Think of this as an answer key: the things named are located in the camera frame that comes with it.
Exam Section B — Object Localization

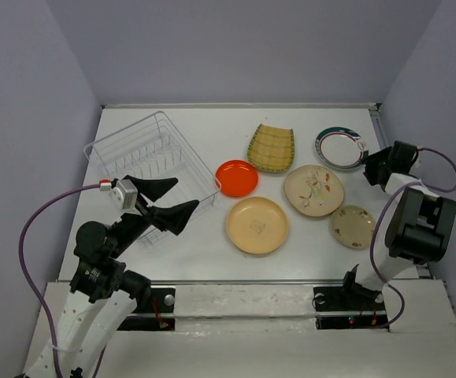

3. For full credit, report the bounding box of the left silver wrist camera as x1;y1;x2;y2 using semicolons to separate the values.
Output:
109;179;138;215

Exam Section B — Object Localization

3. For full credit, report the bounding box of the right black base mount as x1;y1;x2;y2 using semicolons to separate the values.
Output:
312;286;388;330

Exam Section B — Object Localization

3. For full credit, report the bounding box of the orange round plate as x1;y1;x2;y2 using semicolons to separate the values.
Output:
215;159;259;198

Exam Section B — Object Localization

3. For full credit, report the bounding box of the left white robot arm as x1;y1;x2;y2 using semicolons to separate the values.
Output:
18;176;199;377

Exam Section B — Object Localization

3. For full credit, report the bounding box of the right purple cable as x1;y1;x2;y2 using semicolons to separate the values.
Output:
369;147;456;328

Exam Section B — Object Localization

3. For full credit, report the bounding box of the white wire dish rack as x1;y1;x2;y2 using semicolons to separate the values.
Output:
83;111;220;247

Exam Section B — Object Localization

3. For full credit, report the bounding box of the white plate green rim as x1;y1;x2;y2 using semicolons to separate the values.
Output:
314;127;369;171

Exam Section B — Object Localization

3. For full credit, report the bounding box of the large yellow round plate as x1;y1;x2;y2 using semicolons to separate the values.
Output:
225;197;289;255

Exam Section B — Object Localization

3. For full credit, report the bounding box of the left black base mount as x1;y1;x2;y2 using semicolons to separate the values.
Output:
118;285;176;332

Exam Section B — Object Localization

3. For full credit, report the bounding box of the yellow bamboo-pattern square plate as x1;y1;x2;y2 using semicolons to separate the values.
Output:
247;124;295;173

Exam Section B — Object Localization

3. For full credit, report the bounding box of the purple cable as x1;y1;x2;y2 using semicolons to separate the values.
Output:
18;180;113;378
369;147;456;328

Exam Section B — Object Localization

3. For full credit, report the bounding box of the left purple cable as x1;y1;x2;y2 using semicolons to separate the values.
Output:
18;180;113;378

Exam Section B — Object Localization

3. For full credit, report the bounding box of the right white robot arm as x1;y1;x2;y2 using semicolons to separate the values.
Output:
338;141;456;309

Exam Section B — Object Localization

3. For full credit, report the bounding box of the small cream floral plate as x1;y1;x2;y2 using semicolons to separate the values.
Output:
330;205;376;250

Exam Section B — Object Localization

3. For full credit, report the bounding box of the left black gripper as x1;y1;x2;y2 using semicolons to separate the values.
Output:
109;173;201;256

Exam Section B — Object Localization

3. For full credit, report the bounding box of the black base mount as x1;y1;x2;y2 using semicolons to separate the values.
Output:
312;286;388;330
118;285;176;332

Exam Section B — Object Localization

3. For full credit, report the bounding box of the beige bird-pattern plate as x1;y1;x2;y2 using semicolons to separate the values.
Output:
284;165;345;217

